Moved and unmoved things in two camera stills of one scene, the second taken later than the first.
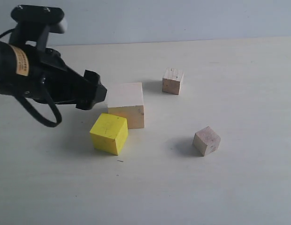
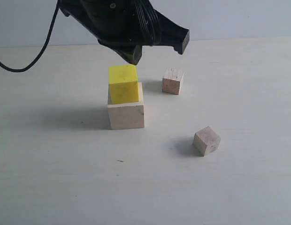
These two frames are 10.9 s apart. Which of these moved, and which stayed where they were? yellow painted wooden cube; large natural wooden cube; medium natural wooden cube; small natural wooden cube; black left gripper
Moved: yellow painted wooden cube; black left gripper
Stayed: large natural wooden cube; small natural wooden cube; medium natural wooden cube
